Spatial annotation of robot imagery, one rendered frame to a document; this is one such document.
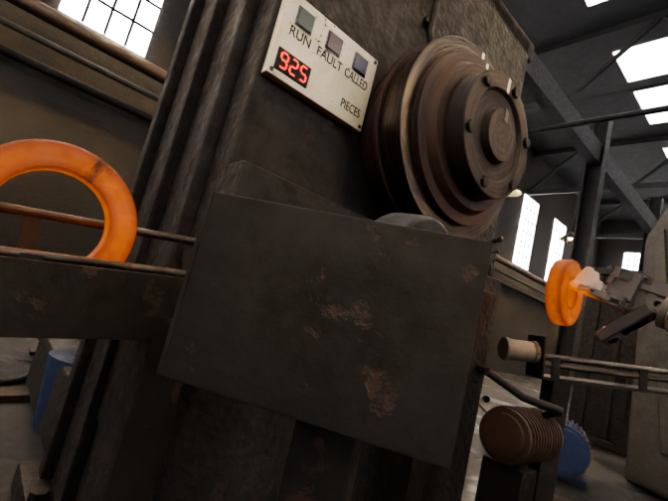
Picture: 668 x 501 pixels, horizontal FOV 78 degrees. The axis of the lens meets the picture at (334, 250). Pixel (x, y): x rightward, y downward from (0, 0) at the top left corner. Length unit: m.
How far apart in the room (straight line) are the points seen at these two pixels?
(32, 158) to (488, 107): 0.83
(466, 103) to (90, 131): 6.28
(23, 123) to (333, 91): 6.05
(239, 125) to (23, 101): 6.09
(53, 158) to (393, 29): 0.85
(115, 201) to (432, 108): 0.63
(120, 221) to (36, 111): 6.27
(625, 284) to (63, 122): 6.57
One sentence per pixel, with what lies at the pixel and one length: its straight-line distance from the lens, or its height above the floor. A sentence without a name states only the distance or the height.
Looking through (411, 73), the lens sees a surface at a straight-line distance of 0.93.
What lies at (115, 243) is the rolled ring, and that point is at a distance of 0.59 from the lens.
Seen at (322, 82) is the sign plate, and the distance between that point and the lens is 0.94.
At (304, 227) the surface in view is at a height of 0.71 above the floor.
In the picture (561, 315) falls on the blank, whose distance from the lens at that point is 1.06.
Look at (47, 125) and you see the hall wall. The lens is 6.82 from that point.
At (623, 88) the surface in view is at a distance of 10.17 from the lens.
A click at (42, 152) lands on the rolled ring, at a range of 0.58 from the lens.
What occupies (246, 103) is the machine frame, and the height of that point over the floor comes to 0.99.
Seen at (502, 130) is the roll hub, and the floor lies 1.12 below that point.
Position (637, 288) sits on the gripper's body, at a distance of 1.05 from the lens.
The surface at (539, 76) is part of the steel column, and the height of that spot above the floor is 5.15.
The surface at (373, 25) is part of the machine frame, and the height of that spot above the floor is 1.33.
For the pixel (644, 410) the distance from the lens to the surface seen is 3.61.
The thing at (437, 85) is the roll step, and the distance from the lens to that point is 0.96.
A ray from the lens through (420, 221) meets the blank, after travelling 0.32.
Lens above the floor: 0.66
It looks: 8 degrees up
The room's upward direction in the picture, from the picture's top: 14 degrees clockwise
